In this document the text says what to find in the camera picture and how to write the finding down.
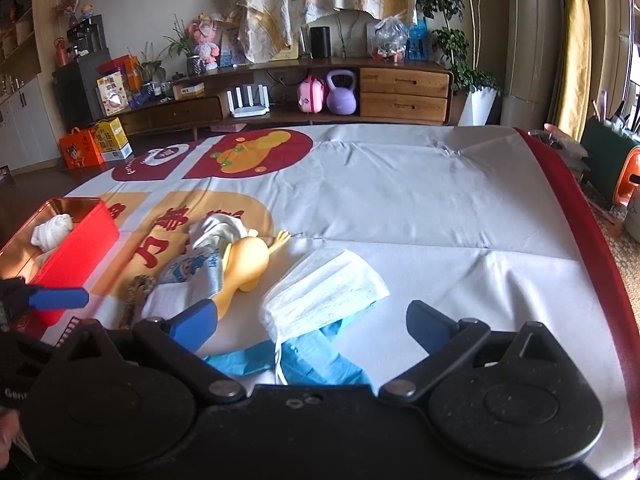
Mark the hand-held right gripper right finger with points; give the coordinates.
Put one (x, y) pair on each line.
(429, 324)

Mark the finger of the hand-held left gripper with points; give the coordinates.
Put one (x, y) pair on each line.
(60, 298)

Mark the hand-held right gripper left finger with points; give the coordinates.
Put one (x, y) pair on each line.
(194, 324)

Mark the red tin box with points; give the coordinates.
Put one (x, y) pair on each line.
(85, 255)

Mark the yellow rubber chicken toy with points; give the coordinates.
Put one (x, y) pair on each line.
(246, 262)

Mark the blue shark toy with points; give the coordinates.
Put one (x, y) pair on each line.
(320, 357)

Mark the person's left hand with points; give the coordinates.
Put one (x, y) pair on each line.
(6, 432)

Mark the white rolled cloth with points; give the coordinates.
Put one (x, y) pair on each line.
(52, 232)

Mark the printed tablecloth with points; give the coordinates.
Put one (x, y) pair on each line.
(425, 200)

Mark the orange gift box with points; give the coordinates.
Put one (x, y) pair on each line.
(81, 150)

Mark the yellow gift box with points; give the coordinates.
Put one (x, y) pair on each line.
(116, 140)

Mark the black cabinet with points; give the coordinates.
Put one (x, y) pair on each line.
(75, 95)

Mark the printed snack box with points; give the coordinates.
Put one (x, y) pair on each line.
(111, 94)

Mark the white planter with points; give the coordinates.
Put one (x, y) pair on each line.
(479, 107)

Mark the white router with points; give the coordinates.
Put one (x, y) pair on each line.
(247, 107)

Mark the beige flat box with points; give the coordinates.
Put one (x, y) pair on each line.
(189, 91)

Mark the orange paper bag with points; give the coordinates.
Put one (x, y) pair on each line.
(127, 70)

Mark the green box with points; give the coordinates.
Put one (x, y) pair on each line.
(602, 160)

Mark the wooden TV cabinet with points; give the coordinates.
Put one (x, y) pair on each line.
(405, 82)

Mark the purple kettlebell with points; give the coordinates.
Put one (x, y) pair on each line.
(342, 95)

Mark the small potted plant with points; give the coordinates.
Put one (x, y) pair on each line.
(150, 67)

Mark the orange plastic stool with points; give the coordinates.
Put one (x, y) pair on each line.
(629, 175)

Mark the pink toy suitcase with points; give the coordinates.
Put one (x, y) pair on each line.
(311, 96)

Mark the black water dispenser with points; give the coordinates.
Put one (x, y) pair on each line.
(86, 37)

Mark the potted orchid plant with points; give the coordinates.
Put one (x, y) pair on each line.
(186, 45)

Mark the pink doll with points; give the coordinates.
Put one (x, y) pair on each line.
(206, 45)

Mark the blue plastic item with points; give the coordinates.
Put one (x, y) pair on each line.
(419, 44)

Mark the tall potted tree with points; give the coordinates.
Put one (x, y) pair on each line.
(450, 40)

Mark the clear plastic bag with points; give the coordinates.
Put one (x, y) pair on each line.
(391, 37)

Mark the artificial flower bouquet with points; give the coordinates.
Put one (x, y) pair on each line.
(75, 5)

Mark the white scalloped board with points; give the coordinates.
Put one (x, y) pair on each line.
(356, 35)

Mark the black speaker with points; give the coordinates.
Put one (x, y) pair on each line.
(320, 42)

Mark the standing air conditioner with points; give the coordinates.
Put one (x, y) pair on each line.
(532, 40)

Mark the yellow curtain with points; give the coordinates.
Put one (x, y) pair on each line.
(575, 50)

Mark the white wall cabinet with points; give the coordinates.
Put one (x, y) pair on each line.
(22, 125)

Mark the picture frame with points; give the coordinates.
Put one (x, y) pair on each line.
(230, 49)

